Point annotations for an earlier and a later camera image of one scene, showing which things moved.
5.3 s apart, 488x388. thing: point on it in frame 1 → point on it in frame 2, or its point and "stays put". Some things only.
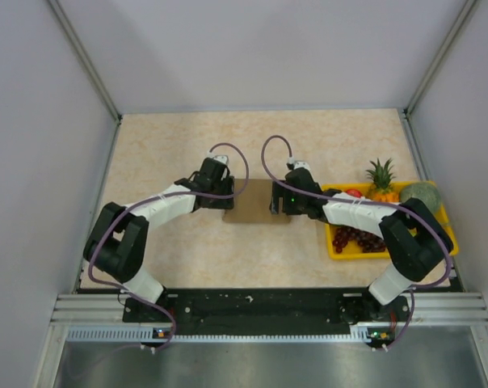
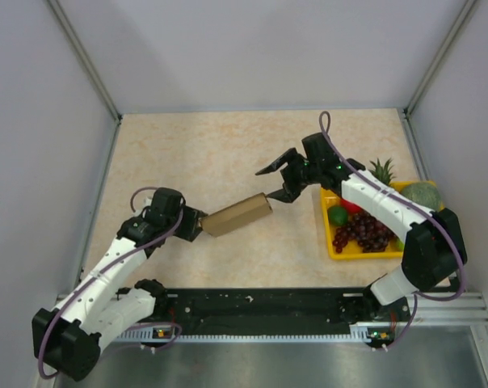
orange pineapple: [381, 180] stays put
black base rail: [265, 312] stays put
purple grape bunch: [369, 242] stays put
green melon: [424, 191] stays put
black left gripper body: [225, 186] → [188, 224]
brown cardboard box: [253, 205] → [236, 215]
